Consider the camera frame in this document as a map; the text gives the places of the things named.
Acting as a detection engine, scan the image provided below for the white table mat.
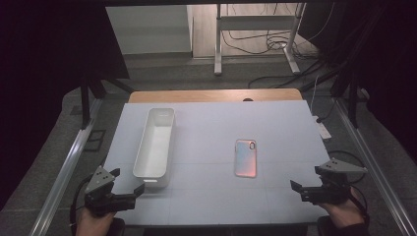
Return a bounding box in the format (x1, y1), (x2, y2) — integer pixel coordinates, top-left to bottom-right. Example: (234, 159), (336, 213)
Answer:
(103, 99), (330, 227)

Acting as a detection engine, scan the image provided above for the person's left hand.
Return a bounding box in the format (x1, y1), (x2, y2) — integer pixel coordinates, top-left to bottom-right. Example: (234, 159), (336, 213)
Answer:
(76, 207), (116, 236)

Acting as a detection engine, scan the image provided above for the dark curtain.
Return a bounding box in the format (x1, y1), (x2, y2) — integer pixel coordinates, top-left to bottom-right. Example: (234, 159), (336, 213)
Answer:
(0, 0), (130, 210)
(300, 0), (417, 162)

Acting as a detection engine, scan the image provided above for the white power strip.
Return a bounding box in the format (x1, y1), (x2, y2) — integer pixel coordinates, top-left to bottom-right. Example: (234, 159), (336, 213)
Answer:
(313, 115), (333, 142)

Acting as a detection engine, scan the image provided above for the white background panel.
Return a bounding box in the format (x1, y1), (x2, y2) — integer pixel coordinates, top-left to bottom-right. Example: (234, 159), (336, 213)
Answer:
(105, 4), (193, 55)

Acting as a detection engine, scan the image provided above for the bundle of black floor cables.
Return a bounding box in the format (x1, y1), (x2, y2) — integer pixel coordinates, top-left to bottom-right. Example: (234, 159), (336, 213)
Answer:
(220, 29), (318, 61)

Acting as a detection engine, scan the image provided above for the person's right hand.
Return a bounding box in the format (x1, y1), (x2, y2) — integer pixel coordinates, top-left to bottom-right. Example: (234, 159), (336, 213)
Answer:
(319, 189), (365, 229)

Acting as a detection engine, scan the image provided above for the aluminium rail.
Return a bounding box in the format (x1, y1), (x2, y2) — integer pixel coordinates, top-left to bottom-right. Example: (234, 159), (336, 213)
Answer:
(333, 97), (417, 236)
(29, 97), (103, 236)

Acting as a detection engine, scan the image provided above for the white cable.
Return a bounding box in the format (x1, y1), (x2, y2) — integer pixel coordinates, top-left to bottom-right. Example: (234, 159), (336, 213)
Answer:
(310, 74), (321, 116)

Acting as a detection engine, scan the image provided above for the white plastic bin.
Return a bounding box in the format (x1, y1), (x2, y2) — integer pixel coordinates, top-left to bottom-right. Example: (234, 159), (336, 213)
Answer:
(132, 107), (177, 189)

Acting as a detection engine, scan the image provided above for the white metal stand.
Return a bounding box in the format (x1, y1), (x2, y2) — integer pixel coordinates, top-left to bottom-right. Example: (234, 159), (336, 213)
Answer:
(213, 3), (307, 77)

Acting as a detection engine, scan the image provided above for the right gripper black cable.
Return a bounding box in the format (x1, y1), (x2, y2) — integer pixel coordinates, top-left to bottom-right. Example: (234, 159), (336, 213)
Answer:
(349, 184), (371, 224)

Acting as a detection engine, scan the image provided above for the long black floor cable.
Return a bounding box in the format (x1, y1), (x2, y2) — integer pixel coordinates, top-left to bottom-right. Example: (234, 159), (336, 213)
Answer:
(247, 60), (328, 89)

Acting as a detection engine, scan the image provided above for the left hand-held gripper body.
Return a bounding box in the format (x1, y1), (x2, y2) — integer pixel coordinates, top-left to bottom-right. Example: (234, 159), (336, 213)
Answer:
(84, 165), (138, 217)

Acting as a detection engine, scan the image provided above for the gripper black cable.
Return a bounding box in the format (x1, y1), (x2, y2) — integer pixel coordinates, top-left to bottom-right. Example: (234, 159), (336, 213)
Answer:
(69, 175), (94, 236)
(349, 184), (371, 224)

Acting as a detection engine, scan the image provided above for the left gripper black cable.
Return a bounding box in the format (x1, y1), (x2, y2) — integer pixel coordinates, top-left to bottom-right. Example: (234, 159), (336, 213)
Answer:
(69, 175), (94, 236)

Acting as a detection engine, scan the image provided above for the black square floor frame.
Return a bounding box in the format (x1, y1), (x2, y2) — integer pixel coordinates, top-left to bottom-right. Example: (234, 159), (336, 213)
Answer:
(83, 129), (107, 152)

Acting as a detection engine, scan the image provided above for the black metal stand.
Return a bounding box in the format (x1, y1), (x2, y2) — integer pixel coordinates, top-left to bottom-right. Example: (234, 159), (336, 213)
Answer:
(80, 73), (136, 130)
(299, 65), (362, 130)

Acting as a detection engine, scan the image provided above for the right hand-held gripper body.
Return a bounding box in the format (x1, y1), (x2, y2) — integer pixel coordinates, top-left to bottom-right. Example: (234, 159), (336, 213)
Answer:
(300, 158), (368, 205)

